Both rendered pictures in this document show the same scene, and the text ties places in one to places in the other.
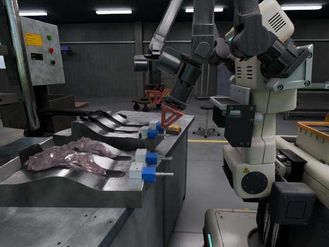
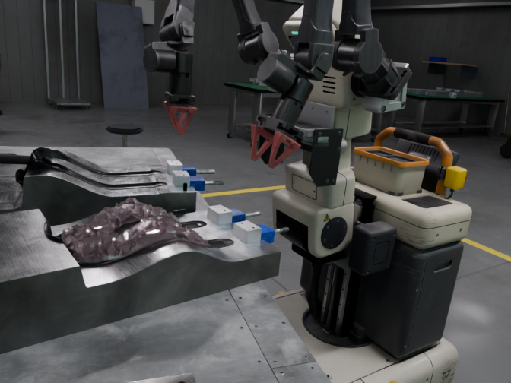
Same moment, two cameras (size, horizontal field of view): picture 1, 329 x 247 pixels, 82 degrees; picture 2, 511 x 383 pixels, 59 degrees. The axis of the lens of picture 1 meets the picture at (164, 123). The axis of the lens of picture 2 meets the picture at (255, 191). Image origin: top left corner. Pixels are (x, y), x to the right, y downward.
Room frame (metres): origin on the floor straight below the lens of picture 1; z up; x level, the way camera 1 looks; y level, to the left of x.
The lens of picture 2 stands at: (-0.17, 0.61, 1.22)
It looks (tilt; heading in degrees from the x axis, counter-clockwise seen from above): 17 degrees down; 322
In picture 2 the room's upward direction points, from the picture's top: 5 degrees clockwise
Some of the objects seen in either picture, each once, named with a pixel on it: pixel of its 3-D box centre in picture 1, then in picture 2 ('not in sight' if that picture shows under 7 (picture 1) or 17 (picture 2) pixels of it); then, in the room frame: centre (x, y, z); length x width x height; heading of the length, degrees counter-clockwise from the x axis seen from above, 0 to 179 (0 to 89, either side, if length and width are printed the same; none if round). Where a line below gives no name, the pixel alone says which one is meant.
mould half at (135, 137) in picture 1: (110, 129); (87, 186); (0.93, 0.28, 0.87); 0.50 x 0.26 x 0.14; 72
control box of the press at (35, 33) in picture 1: (47, 130); not in sight; (1.35, 0.88, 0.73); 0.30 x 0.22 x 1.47; 162
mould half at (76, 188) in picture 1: (71, 166); (134, 248); (0.56, 0.31, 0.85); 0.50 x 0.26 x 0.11; 89
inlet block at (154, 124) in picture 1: (163, 127); (191, 172); (0.89, 0.01, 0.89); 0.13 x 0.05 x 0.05; 72
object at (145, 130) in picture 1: (155, 134); (199, 183); (0.79, 0.04, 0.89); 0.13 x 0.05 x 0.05; 72
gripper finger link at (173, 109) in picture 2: (153, 95); (180, 115); (0.88, 0.05, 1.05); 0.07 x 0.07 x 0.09; 73
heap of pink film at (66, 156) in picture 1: (72, 153); (134, 226); (0.57, 0.30, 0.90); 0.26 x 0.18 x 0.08; 89
